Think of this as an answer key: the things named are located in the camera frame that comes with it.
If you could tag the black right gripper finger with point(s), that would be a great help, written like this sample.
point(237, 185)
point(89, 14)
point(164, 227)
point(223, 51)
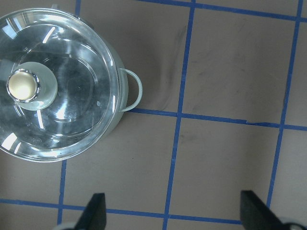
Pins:
point(255, 215)

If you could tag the glass pot lid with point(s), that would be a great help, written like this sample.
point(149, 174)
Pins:
point(72, 72)

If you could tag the pale green cooking pot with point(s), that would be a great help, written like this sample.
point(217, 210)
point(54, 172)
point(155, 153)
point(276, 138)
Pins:
point(124, 91)

